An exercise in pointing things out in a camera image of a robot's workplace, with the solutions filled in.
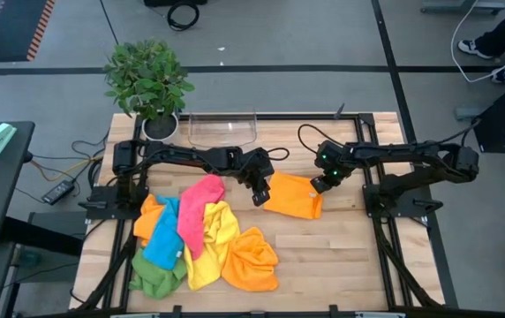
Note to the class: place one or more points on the pink microfiber towel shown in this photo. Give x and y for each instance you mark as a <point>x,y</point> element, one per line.
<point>199,203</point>

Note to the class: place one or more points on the teal floor object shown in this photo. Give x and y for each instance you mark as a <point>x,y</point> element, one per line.
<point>27,259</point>

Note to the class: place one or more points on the clear plastic bin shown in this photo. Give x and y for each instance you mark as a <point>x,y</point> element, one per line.
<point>221,130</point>

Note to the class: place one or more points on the blue microfiber towel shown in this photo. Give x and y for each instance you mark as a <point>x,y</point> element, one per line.
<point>164,240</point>

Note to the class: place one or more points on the person's shoe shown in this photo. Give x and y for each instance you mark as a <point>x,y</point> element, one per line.
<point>471,47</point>
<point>504,75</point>

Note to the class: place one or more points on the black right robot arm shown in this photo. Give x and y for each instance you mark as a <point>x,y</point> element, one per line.
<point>394,152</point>

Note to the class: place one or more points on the green microfiber towel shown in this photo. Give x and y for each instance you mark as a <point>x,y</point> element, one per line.
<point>155,280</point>

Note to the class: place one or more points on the black aluminium table frame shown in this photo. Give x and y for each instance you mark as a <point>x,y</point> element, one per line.
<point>279,116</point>

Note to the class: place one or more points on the black mat orange striped edge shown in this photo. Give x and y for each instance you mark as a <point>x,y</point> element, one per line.
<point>9,26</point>

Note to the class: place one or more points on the yellow microfiber towel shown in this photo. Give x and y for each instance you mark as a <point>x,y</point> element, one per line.
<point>219,229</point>

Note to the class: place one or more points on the black floor box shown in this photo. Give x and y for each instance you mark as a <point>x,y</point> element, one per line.
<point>173,2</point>

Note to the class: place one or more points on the black frame clamp lever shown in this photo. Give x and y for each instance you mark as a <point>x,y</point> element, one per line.
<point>340,111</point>

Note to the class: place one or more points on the green leafy plant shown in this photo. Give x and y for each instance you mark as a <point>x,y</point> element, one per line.
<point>146,79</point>

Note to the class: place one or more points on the white plant pot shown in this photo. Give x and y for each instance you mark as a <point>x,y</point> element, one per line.
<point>160,128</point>

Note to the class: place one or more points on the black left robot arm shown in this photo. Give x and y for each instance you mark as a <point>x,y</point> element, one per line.
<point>190,154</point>

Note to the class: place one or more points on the black power adapter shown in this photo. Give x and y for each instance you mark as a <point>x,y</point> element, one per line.
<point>58,192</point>

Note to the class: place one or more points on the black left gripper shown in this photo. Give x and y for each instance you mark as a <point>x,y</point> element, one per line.
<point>259,192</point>

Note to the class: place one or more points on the grey desk foot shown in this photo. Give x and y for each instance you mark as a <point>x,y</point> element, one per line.
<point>466,114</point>
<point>455,6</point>

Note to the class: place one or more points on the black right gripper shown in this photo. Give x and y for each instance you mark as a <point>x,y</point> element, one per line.
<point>327,181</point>

